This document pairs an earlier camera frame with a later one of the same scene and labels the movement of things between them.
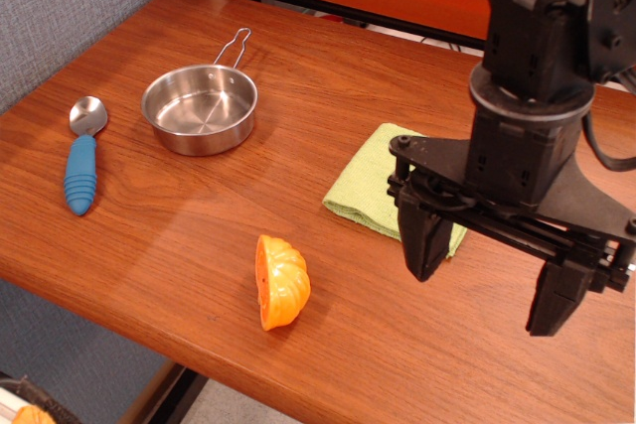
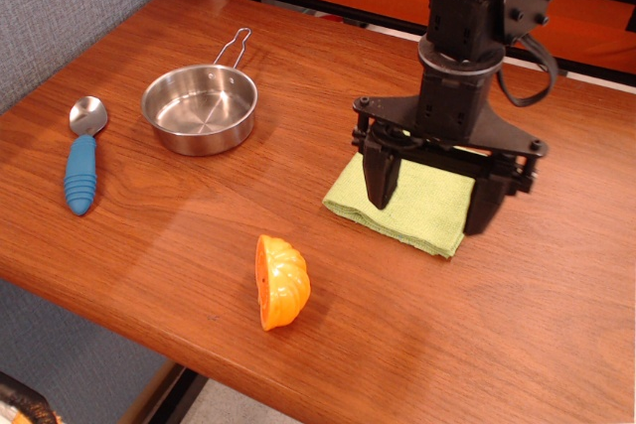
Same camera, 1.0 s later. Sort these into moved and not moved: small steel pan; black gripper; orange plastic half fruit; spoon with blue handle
Moved: black gripper
Not moved: spoon with blue handle; small steel pan; orange plastic half fruit
